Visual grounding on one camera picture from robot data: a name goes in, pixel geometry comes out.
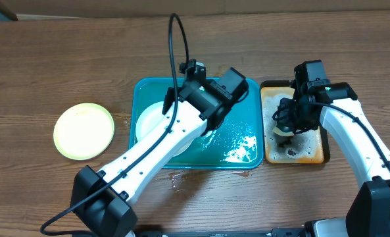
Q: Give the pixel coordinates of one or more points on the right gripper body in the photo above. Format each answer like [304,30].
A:
[294,116]

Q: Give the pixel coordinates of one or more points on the white plate with sauce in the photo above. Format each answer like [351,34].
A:
[148,121]

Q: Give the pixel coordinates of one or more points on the yellow-green plate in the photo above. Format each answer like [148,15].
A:
[83,131]

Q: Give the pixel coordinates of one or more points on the yellow green sponge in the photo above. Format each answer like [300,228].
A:
[283,131]

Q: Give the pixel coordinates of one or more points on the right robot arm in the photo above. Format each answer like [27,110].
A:
[318,103]

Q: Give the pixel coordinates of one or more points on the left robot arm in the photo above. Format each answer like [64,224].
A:
[111,191]

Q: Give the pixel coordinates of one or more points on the black soapy water tray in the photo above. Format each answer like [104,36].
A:
[311,147]

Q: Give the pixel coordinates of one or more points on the teal plastic tray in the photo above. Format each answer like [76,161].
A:
[237,144]

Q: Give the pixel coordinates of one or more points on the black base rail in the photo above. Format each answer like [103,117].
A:
[275,232]

